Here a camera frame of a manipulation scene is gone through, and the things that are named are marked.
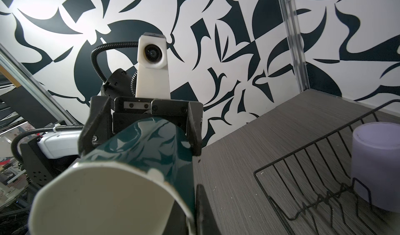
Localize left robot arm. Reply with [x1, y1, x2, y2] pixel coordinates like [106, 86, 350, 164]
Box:
[11, 68, 203, 186]

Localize black wire dish rack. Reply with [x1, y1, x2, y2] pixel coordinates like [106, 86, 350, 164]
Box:
[253, 100, 400, 235]

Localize dark green mug white inside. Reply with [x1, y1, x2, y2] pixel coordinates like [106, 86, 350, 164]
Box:
[28, 117, 196, 235]

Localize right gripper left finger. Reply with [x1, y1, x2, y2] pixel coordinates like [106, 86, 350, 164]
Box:
[162, 201, 189, 235]

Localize left black corrugated cable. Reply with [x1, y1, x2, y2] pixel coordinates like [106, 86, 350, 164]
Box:
[10, 41, 140, 164]

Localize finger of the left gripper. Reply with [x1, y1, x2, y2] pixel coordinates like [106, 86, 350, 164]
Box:
[78, 96, 113, 157]
[186, 101, 203, 157]

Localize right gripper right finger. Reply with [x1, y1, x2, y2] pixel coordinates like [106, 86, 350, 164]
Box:
[196, 184, 222, 235]

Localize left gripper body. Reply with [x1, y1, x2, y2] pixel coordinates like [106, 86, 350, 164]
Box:
[112, 97, 188, 134]

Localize lavender plastic cup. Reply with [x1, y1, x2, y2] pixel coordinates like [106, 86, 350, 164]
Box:
[351, 122, 400, 213]

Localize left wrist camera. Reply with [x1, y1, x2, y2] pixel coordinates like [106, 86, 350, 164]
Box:
[135, 33, 171, 100]

